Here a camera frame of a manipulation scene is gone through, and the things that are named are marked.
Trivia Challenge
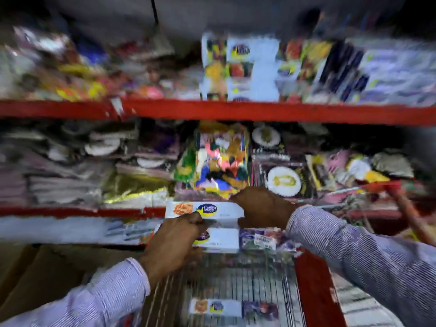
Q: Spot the person's right hand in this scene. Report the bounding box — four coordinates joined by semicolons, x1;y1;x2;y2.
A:
230;186;297;230

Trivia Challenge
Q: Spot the person's left hand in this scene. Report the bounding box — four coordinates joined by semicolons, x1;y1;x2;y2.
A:
139;212;209;287

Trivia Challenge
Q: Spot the white printed box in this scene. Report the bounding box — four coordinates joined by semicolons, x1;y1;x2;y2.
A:
188;298;280;321
155;224;241;253
165;201;245;220

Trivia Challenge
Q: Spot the person's left forearm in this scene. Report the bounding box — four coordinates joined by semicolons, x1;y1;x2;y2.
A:
0;258;151;327

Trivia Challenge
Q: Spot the person's right forearm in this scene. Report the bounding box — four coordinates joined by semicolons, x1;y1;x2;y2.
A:
285;205;436;327

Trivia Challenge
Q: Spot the colourful printed plastic packet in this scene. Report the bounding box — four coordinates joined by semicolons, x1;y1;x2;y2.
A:
238;228;302;257

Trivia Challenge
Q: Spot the black packet with white plate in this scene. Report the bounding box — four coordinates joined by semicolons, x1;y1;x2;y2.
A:
253;159;312;199
251;124;284;152

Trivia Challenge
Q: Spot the colourful foil decoration packet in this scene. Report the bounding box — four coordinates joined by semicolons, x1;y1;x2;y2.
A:
192;122;252;198

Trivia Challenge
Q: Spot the gold foil packet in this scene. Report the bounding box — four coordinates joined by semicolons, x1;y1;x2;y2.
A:
104;172;176;208

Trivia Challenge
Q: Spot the red metal shelf beam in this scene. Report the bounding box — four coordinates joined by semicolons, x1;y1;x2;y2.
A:
0;98;436;127
0;205;406;222

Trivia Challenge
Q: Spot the heap of mixed decoration packets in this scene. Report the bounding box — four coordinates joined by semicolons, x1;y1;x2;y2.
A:
307;148;418;201

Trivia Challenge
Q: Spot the stack of white printed boxes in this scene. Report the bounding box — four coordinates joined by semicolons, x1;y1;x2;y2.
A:
200;33;281;102

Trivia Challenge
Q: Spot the stack of silver grey packets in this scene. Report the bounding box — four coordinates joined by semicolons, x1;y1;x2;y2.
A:
0;124;181;206

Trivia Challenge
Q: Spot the brown cardboard box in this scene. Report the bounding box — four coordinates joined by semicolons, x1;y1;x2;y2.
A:
0;243;145;320

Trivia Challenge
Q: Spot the pile of white purple packets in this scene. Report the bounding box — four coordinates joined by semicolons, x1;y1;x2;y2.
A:
279;35;436;107

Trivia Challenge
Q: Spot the pile of colourful party packets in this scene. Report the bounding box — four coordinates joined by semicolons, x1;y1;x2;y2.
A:
0;25;201;102

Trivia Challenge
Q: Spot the wire shopping cart red trim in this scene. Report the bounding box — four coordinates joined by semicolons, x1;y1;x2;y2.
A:
138;248;346;327

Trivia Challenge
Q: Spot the red stick handle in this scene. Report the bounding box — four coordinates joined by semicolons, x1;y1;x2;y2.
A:
361;182;436;247

